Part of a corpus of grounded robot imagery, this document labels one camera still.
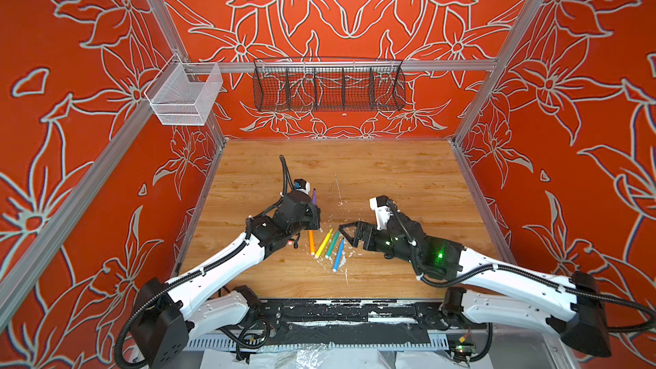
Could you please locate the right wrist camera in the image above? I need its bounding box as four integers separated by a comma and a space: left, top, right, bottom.
369, 196, 393, 231

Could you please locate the white mesh basket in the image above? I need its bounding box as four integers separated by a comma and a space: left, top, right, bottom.
143, 54, 224, 126

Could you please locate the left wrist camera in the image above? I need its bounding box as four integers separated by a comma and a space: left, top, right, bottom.
292, 179, 313, 197

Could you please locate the green highlighter pen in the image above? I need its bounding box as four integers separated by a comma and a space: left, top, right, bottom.
324, 231, 340, 259

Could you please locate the orange highlighter pen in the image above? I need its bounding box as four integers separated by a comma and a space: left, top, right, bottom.
309, 230, 316, 256

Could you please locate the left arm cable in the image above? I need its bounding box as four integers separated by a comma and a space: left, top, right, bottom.
278, 154, 296, 196

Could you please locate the yellow highlighter pen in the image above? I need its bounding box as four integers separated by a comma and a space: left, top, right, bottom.
314, 228, 333, 259

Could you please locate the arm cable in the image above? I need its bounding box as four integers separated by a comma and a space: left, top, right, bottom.
386, 202, 656, 334
278, 154, 296, 196

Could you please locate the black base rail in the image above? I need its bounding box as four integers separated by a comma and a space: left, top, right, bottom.
212, 298, 488, 347

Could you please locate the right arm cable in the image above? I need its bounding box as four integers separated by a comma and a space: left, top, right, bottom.
386, 202, 656, 334

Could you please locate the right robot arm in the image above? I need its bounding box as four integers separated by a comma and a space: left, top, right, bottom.
338, 215, 655, 357

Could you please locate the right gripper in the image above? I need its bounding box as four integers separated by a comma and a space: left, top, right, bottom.
341, 217, 421, 264

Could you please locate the black wire basket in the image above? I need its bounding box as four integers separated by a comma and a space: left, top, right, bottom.
252, 56, 408, 113

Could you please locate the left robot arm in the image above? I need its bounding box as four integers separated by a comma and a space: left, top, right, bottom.
114, 190, 320, 368

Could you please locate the blue highlighter pen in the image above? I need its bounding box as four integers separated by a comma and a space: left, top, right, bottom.
332, 238, 345, 273

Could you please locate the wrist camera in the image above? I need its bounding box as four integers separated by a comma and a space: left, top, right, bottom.
369, 196, 393, 231
292, 179, 313, 197

